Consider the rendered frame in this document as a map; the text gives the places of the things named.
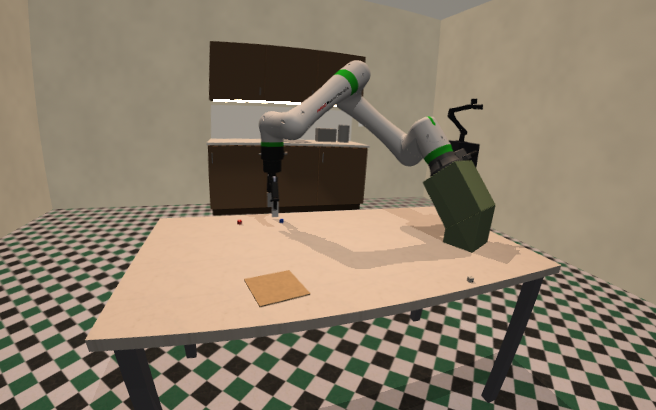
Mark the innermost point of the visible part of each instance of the brown square mat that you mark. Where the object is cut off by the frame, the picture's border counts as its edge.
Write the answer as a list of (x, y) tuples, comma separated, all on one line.
[(275, 288)]

